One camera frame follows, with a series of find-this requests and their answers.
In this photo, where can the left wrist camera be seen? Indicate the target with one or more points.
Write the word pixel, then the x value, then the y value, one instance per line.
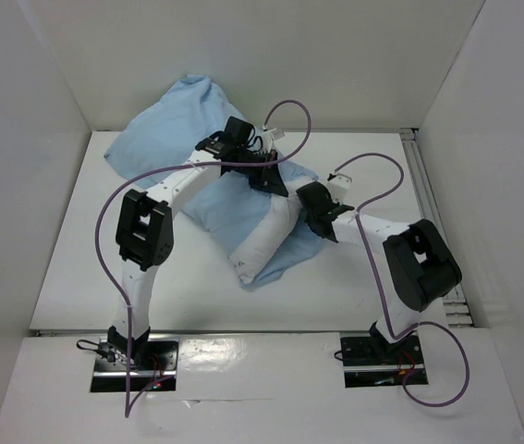
pixel 238 131

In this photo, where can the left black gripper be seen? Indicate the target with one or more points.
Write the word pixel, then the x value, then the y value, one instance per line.
pixel 267 180

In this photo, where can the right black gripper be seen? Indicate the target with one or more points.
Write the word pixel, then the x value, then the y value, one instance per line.
pixel 319 213

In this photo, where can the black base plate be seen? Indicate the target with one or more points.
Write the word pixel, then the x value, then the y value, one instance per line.
pixel 155 370
pixel 366 367

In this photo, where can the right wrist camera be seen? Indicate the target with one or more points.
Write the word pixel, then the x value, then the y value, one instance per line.
pixel 338 185

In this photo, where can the white pillow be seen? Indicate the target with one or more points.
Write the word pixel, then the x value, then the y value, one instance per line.
pixel 256 251

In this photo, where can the aluminium rail frame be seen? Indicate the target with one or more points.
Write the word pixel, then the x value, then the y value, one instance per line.
pixel 455 303

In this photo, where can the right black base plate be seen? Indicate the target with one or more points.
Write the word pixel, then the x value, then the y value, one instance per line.
pixel 366 367

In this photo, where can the light blue pillowcase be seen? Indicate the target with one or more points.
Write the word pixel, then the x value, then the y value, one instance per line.
pixel 166 133

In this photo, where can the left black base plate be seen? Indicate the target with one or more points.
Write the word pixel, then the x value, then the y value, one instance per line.
pixel 155 370

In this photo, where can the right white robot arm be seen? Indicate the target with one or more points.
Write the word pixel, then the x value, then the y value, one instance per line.
pixel 411 263

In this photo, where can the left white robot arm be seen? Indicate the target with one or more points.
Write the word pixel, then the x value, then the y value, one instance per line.
pixel 145 234

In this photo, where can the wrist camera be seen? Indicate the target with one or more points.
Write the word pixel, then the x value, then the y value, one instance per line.
pixel 338 185
pixel 238 131

